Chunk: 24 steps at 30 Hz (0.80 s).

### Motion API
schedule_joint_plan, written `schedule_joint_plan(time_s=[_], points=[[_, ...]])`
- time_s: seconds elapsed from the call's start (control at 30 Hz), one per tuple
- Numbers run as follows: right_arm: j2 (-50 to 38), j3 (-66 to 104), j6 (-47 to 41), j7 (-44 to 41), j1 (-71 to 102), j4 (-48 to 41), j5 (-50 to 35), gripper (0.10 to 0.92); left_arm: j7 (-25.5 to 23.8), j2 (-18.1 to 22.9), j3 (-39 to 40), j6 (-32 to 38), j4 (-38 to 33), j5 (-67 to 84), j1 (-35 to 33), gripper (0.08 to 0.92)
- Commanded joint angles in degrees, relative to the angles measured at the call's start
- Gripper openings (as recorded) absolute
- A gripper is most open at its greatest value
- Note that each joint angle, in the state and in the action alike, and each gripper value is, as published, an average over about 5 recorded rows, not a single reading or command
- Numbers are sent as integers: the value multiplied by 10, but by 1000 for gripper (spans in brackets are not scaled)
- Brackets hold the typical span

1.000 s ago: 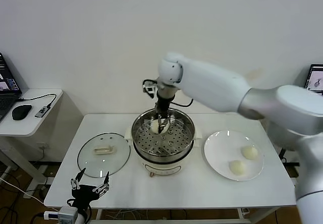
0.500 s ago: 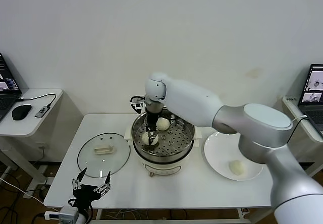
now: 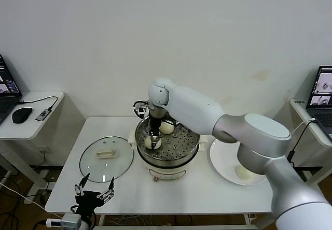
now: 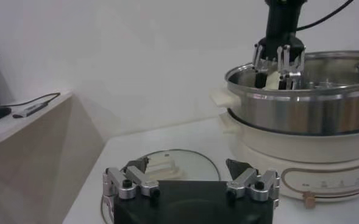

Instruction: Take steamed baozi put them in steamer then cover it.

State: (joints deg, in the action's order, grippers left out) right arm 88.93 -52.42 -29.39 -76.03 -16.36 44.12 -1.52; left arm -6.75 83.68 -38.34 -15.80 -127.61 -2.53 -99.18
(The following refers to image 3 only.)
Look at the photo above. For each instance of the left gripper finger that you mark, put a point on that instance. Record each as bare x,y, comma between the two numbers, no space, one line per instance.
109,193
79,189

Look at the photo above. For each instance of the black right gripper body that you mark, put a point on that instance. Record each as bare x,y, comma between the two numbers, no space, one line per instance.
155,126

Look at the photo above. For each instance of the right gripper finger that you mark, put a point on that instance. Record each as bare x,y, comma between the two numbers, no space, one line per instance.
150,133
155,142

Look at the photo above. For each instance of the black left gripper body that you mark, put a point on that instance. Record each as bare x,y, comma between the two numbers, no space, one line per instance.
88,201

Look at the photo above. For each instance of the white steamed baozi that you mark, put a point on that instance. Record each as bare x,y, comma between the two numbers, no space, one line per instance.
148,143
243,173
168,129

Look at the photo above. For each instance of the round glass lid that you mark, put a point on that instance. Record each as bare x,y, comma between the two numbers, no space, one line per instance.
103,167

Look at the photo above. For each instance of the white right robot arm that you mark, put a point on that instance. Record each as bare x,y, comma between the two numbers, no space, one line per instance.
194,108

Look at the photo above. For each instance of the stainless steel steamer pot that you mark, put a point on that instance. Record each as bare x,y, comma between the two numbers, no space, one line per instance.
181,147

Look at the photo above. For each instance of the cream electric cooker base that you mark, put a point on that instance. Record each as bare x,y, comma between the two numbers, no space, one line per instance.
168,171

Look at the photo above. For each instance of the white round plate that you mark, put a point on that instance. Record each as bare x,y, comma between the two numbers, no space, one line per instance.
223,157

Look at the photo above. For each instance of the grey usb hub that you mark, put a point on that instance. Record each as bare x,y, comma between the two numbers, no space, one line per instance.
42,114

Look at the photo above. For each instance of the black computer mouse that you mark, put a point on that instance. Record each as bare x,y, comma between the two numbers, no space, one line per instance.
22,115

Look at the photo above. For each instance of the open dark grey laptop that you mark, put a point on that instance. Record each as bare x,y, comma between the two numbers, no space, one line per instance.
321,111
6,103

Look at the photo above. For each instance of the white wall socket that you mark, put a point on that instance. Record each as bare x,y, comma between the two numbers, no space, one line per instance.
42,151

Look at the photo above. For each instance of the white table frame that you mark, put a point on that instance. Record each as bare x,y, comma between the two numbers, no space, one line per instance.
250,217

